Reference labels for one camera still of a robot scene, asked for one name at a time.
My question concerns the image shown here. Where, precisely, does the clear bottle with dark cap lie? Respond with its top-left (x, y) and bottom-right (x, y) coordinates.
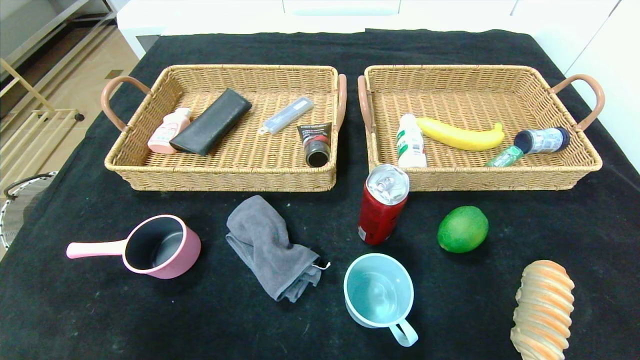
top-left (513, 127), bottom-right (571, 155)

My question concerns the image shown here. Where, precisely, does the striped bread loaf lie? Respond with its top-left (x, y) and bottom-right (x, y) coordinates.
top-left (510, 259), bottom-right (576, 360)

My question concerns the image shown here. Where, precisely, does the clear blue plastic case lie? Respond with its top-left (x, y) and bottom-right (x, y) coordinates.
top-left (258, 96), bottom-right (315, 136)

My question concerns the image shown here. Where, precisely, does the black tablecloth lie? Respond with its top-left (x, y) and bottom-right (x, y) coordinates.
top-left (0, 28), bottom-right (640, 360)

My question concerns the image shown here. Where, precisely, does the black leather case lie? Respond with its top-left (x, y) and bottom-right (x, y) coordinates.
top-left (169, 88), bottom-right (253, 157)

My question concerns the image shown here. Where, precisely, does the wicker basket with pink handles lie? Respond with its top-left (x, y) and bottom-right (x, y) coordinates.
top-left (357, 64), bottom-right (606, 192)
top-left (100, 64), bottom-right (348, 193)

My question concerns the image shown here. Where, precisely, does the grey metal shelf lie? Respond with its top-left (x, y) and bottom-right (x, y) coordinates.
top-left (0, 0), bottom-right (118, 71)

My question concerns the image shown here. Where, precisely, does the small green packet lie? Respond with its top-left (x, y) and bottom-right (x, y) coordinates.
top-left (484, 145), bottom-right (525, 167)

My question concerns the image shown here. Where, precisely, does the yellow banana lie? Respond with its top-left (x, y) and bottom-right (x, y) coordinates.
top-left (416, 116), bottom-right (506, 152)

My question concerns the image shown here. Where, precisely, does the pink saucepan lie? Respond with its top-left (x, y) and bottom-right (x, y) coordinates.
top-left (66, 214), bottom-right (202, 280)

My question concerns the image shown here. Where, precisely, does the grey towel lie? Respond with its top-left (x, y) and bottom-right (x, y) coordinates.
top-left (225, 195), bottom-right (332, 303)

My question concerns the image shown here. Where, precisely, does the white yogurt drink bottle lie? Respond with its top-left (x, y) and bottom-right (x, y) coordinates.
top-left (396, 113), bottom-right (428, 169)

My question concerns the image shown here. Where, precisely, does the light wooden rack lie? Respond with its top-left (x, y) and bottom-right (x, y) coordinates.
top-left (0, 57), bottom-right (83, 181)

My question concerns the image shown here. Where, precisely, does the red soda can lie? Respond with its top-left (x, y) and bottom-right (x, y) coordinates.
top-left (357, 164), bottom-right (411, 246)

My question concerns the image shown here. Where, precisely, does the round wire mesh object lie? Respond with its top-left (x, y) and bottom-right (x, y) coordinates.
top-left (0, 171), bottom-right (58, 251)

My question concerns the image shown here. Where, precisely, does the light blue mug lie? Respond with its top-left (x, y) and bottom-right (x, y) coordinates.
top-left (343, 253), bottom-right (419, 348)

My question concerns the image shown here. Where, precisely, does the black cosmetic tube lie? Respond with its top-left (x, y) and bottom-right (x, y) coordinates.
top-left (297, 122), bottom-right (333, 168)

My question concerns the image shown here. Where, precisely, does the green lime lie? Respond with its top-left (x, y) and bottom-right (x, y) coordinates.
top-left (437, 205), bottom-right (490, 254)

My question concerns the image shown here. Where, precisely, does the small pink bottle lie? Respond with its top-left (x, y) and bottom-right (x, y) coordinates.
top-left (147, 107), bottom-right (192, 155)

